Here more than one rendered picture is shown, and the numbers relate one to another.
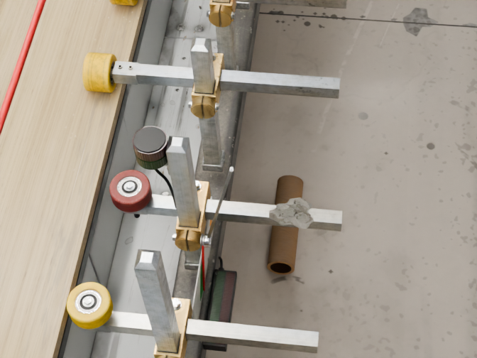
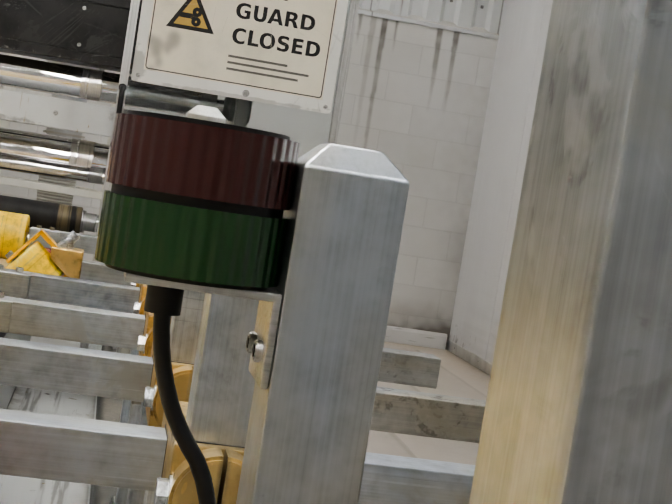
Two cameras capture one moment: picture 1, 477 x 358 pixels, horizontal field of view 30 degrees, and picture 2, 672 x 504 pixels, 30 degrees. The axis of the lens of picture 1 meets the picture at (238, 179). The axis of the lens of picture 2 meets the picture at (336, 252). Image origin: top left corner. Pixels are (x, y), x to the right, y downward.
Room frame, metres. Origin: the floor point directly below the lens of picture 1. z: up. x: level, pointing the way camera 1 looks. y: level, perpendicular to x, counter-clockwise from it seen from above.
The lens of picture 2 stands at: (0.51, 0.25, 1.11)
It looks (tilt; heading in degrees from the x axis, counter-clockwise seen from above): 3 degrees down; 339
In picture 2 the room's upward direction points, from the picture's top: 9 degrees clockwise
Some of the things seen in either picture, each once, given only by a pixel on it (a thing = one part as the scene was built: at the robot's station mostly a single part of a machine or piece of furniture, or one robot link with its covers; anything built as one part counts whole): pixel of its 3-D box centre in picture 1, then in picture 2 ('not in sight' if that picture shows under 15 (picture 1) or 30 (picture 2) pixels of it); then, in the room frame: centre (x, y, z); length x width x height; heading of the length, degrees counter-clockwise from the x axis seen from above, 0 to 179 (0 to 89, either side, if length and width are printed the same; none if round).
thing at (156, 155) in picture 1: (150, 143); (203, 162); (0.91, 0.15, 1.11); 0.06 x 0.06 x 0.02
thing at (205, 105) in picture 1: (207, 85); (208, 472); (1.16, 0.05, 0.95); 0.14 x 0.06 x 0.05; 169
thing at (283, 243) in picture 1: (285, 224); not in sight; (1.36, -0.13, 0.04); 0.30 x 0.08 x 0.08; 169
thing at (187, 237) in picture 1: (191, 215); not in sight; (0.92, 0.10, 0.85); 0.14 x 0.06 x 0.05; 169
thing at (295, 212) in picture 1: (292, 209); not in sight; (0.90, -0.10, 0.87); 0.09 x 0.07 x 0.02; 79
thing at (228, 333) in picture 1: (200, 331); not in sight; (0.68, 0.09, 0.83); 0.43 x 0.03 x 0.04; 79
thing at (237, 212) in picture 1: (231, 212); not in sight; (0.92, 0.02, 0.84); 0.43 x 0.03 x 0.04; 79
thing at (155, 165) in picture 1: (152, 152); (192, 238); (0.91, 0.15, 1.09); 0.06 x 0.06 x 0.02
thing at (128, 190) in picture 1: (133, 200); not in sight; (0.96, 0.21, 0.85); 0.08 x 0.08 x 0.11
